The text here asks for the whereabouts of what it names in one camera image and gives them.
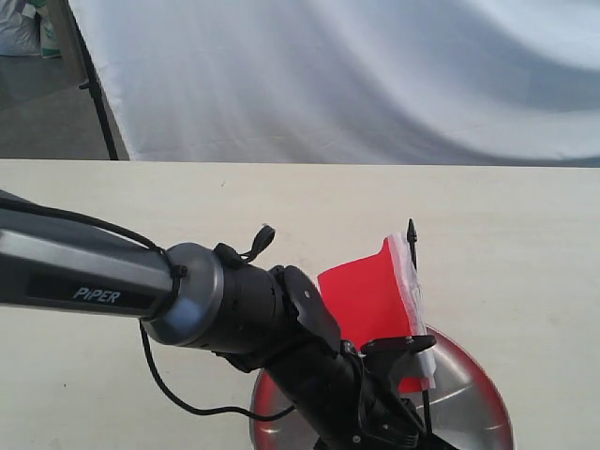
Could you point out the black backdrop stand pole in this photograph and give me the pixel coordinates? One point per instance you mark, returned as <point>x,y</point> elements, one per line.
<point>91,84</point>

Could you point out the red flag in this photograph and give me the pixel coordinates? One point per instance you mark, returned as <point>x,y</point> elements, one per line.
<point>379,297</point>

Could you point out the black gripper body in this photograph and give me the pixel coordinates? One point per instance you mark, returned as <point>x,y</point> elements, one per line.
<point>345,405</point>

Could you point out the round stainless steel plate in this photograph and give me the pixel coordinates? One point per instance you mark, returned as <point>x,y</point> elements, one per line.
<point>465,406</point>

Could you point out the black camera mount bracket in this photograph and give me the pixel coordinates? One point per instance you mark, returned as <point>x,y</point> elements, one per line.
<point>401,364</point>

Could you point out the white sack in background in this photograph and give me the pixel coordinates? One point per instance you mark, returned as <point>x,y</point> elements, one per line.
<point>27,30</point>

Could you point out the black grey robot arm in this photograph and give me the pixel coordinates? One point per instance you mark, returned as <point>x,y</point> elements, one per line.
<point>216,299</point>

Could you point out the white backdrop cloth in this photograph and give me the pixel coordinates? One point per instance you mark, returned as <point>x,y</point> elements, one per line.
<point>389,82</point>

